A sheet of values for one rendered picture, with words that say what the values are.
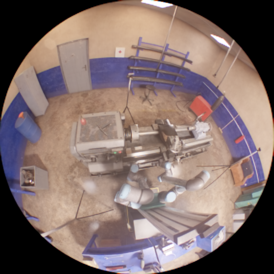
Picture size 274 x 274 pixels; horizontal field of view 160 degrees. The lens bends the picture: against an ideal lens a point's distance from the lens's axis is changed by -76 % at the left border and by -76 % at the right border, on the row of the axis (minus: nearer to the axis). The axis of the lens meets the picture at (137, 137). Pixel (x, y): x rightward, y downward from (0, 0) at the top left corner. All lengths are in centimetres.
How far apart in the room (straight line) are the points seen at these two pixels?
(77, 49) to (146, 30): 227
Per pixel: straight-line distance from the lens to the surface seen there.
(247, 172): 481
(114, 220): 236
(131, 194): 68
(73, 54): 390
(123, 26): 372
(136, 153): 150
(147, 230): 158
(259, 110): 492
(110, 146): 103
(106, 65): 389
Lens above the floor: 223
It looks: 58 degrees down
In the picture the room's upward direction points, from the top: 18 degrees clockwise
